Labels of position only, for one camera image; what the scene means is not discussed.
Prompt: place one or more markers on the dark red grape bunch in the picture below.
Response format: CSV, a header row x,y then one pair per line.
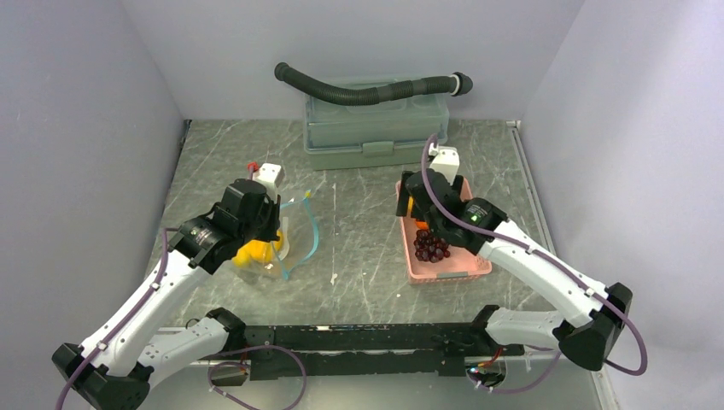
x,y
429,248

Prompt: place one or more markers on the clear zip top bag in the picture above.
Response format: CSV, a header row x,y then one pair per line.
x,y
301,239

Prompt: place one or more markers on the yellow bell pepper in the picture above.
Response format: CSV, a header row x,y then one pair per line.
x,y
264,252

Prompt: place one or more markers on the pink perforated plastic basket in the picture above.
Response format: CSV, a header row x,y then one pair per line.
x,y
457,263

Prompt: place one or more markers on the orange fruit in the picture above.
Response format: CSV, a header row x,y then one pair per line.
x,y
420,224

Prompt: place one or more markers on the yellow lemon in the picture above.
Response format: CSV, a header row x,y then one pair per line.
x,y
242,258

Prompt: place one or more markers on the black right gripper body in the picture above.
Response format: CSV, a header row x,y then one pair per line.
x,y
433,222

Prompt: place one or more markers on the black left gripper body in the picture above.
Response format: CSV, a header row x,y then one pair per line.
x,y
256,229

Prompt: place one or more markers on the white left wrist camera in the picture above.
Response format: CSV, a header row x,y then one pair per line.
x,y
269,175

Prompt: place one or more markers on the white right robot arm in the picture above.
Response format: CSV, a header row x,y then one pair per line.
x,y
587,316

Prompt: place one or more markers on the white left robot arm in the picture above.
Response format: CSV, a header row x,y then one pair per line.
x,y
120,363

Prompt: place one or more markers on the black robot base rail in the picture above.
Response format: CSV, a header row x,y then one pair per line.
x,y
279,351

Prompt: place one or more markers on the green plastic storage box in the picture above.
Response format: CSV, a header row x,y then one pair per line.
x,y
366,123

